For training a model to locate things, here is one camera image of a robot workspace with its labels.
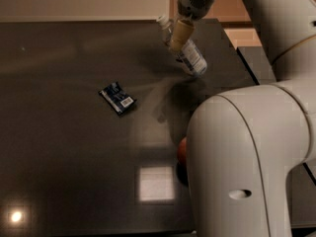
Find clear blue-label plastic bottle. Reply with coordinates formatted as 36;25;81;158
156;15;207;77

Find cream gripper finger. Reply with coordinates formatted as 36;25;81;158
170;19;195;53

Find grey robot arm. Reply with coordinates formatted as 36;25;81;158
186;0;316;237

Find blue snack packet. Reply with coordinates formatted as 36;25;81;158
99;82;136;116

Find red apple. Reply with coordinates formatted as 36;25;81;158
177;137;187;167

